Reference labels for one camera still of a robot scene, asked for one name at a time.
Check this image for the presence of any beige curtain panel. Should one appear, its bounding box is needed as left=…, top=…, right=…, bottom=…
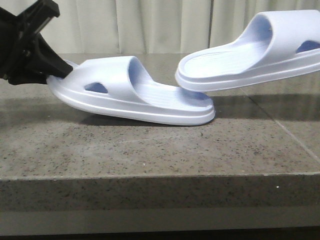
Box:
left=0, top=0, right=213, bottom=55
left=208, top=0, right=320, bottom=54

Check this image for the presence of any light blue slipper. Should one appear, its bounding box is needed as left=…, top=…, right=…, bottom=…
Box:
left=175, top=9, right=320, bottom=92
left=46, top=56, right=216, bottom=126

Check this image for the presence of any beige curtain right panel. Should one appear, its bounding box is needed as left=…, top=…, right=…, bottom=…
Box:
left=208, top=0, right=320, bottom=54

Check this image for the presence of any beige curtain left panel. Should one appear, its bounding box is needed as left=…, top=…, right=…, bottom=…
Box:
left=0, top=0, right=213, bottom=55

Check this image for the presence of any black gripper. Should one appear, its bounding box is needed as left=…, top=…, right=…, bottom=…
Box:
left=0, top=0, right=73, bottom=85

